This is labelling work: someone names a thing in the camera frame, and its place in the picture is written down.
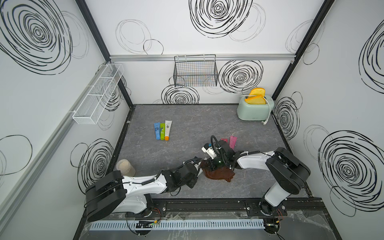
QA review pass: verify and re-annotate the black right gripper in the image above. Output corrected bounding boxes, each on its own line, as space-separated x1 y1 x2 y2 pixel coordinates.
200 156 227 172

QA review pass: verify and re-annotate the brown cloth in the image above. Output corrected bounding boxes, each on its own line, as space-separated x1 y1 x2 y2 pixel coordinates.
201 160 235 183

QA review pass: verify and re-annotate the magenta toothpaste tube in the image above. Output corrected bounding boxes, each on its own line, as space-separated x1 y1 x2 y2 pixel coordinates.
229 136 238 150

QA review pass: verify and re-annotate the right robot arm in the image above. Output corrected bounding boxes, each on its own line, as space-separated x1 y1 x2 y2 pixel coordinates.
201 140 311 216

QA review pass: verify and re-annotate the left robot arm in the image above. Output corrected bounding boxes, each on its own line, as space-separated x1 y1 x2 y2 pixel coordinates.
85 158 202 222

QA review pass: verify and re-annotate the green toothpaste tube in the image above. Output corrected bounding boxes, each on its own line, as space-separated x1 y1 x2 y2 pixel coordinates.
160 123 166 141

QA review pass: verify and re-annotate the blue toothpaste tube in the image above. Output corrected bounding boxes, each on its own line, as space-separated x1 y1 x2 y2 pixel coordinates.
154 123 161 140

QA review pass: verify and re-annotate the mint green toaster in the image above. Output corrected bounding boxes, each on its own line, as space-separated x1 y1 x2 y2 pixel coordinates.
237 95 275 121

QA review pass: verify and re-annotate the beige sponge roll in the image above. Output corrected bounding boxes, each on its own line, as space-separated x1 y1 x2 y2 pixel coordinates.
116 159 136 177

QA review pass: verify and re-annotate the yellow toast slice front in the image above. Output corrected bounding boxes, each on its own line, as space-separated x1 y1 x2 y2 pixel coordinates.
245 95 267 105

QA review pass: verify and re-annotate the yellow toast slice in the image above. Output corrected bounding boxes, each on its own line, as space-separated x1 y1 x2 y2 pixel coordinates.
250 88 266 97
245 95 267 105

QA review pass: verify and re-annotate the yellow toast slice back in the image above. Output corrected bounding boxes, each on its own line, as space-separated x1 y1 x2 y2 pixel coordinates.
250 88 266 97

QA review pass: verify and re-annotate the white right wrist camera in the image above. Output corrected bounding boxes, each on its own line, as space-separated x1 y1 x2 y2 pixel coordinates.
202 143 217 160

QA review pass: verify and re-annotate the white toaster cable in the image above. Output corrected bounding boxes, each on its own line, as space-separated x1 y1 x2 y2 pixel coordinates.
245 95 272 126

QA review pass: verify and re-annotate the grey slotted cable duct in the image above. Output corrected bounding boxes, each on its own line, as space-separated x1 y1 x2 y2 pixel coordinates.
90 219 265 231

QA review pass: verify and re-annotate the black wire wall basket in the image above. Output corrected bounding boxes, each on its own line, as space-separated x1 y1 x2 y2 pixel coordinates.
173 55 219 87

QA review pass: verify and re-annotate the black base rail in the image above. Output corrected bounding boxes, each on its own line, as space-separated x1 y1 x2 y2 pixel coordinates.
129 198 326 218

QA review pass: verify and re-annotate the white wire wall basket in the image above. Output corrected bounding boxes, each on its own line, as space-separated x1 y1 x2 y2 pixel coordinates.
73 63 124 125

